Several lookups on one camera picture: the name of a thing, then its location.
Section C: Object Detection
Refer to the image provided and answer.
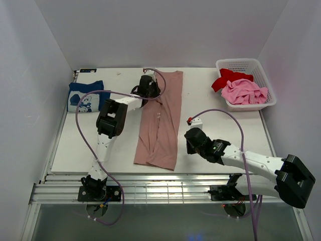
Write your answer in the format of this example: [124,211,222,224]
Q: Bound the dusty pink printed t-shirt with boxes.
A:
[133,71,184,171]

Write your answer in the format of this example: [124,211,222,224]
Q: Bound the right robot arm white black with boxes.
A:
[185,128,315,209]

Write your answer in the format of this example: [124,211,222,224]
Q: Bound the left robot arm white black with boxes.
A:
[81,69,161,201]

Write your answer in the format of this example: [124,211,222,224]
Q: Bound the folded blue printed t-shirt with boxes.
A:
[67,80,110,112]

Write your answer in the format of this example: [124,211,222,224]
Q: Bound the small blue label sticker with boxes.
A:
[79,68,97,73]

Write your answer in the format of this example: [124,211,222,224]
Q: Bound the bright pink t-shirt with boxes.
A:
[221,79,268,105]

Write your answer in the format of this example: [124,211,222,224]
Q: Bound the red t-shirt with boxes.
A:
[211,68,254,92]

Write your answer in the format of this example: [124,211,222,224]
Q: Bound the white plastic laundry basket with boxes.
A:
[216,58,277,112]

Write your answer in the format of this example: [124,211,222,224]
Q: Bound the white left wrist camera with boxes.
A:
[143,68,155,79]

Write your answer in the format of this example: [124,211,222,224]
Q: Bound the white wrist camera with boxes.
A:
[187,117,203,130]
[143,68,155,79]

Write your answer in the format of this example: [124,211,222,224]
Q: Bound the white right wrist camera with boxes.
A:
[187,117,203,130]

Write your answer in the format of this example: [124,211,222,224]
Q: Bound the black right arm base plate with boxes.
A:
[208,185,250,201]

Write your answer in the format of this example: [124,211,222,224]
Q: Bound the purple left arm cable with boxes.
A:
[75,67,167,225]

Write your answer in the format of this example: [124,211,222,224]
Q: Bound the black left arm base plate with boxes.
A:
[77,186,122,202]

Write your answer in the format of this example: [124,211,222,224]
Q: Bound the aluminium table frame rails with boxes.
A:
[29,173,301,205]

